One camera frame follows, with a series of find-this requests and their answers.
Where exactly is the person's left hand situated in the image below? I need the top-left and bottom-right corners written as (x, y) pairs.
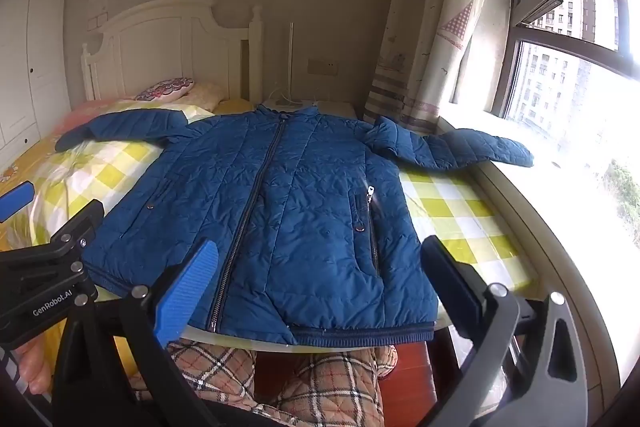
top-left (17, 321), bottom-right (69, 396)

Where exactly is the pink blanket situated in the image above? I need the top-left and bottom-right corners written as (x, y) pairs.
top-left (57, 99), bottom-right (136, 132)

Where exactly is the dark window frame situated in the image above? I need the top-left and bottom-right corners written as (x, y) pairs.
top-left (492, 0), bottom-right (640, 122)

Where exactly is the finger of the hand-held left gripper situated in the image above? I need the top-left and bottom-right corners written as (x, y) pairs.
top-left (0, 199), bottom-right (105, 266)
top-left (0, 181), bottom-right (36, 224)

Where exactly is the white cable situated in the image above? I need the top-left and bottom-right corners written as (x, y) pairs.
top-left (270, 79), bottom-right (326, 105)

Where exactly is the white standing pole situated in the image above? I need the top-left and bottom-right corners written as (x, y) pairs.
top-left (287, 22), bottom-right (296, 100)

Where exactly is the white bed headboard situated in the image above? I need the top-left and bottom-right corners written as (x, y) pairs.
top-left (81, 0), bottom-right (264, 108)

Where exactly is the white wardrobe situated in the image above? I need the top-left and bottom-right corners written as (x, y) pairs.
top-left (0, 0), bottom-right (73, 168)

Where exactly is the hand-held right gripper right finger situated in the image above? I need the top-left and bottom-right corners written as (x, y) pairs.
top-left (420, 235), bottom-right (588, 427)

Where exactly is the white nightstand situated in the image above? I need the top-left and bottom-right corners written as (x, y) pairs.
top-left (262, 97), bottom-right (357, 120)

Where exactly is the sailboat print curtain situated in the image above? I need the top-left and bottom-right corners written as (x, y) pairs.
top-left (364, 0), bottom-right (503, 135)

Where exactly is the yellow checked bedsheet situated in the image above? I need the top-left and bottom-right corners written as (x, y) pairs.
top-left (27, 102), bottom-right (548, 353)

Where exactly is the pale pink pillow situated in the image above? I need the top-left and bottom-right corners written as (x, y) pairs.
top-left (185, 81), bottom-right (228, 112)

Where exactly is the blue quilted jacket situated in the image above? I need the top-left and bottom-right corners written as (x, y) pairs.
top-left (54, 104), bottom-right (535, 349)

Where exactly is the cream window sill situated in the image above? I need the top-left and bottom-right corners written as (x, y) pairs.
top-left (437, 104), bottom-right (640, 388)

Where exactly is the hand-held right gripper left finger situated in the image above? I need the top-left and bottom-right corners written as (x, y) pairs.
top-left (52, 238), bottom-right (221, 427)

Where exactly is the patterned round pillow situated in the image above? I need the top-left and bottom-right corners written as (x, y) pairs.
top-left (134, 77), bottom-right (197, 104)

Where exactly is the yellow cushion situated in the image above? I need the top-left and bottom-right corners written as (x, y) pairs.
top-left (215, 98), bottom-right (257, 114)

